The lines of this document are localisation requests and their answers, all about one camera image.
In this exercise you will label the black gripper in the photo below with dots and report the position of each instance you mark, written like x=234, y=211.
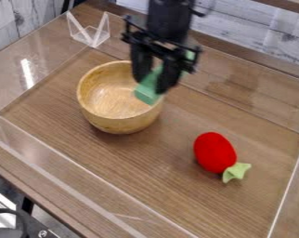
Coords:
x=157, y=36

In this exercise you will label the green rectangular block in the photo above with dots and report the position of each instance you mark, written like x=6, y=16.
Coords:
x=145, y=90

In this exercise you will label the light wooden bowl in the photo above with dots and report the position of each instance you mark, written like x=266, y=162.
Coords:
x=106, y=100

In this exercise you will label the red plush strawberry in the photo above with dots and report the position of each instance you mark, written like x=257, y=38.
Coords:
x=217, y=157

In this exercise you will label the clear acrylic corner bracket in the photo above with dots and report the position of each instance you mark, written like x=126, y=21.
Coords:
x=92, y=36

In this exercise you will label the clear acrylic tray wall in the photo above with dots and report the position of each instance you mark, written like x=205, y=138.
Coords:
x=81, y=198

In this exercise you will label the black table leg bracket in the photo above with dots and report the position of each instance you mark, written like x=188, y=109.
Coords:
x=41, y=225

